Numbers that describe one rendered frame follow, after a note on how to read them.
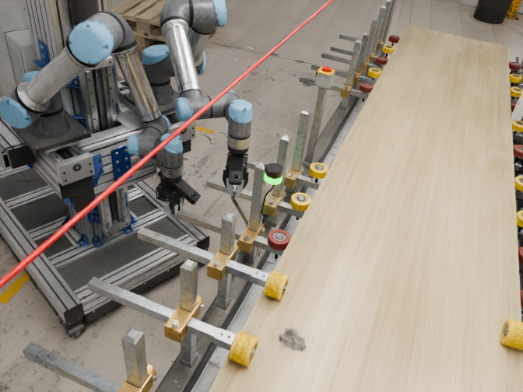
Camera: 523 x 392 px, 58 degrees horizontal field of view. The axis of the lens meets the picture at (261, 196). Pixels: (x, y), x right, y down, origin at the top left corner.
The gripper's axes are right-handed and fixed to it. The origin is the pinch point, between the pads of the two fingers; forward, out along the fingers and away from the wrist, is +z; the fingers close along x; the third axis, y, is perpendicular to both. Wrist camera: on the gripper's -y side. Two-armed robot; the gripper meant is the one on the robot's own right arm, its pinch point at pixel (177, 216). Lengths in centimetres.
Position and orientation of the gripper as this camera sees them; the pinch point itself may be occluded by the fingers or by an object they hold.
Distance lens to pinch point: 187.4
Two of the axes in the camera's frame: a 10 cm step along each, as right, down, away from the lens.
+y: -9.2, -3.0, 2.4
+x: -3.8, 5.4, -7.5
